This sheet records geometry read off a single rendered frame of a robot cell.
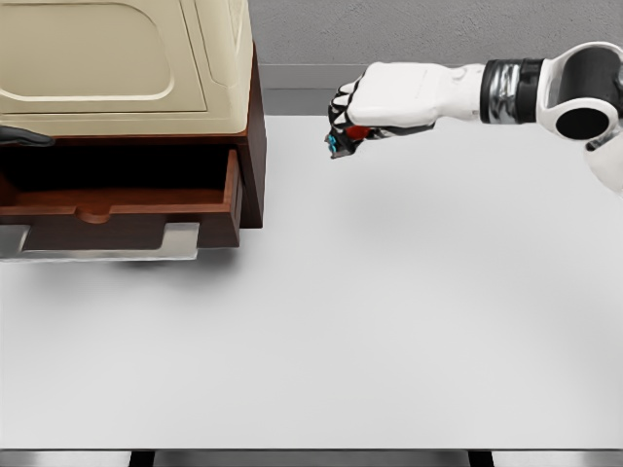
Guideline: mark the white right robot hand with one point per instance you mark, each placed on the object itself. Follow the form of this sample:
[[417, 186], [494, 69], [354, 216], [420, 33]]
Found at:
[[389, 95]]

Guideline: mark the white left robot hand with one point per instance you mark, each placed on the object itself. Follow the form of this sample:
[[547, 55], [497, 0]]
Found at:
[[24, 137]]

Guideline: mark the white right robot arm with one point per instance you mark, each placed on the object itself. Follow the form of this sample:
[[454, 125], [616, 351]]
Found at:
[[525, 92]]

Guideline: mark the brown cabinet with beige top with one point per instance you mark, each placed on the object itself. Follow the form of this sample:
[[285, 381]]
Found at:
[[121, 63]]

